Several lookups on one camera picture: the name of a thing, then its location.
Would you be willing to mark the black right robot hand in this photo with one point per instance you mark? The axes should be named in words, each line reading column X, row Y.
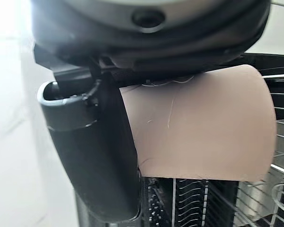
column 90, row 146

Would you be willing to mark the black dishwasher tine holder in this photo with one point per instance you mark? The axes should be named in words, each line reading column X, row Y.
column 191, row 203

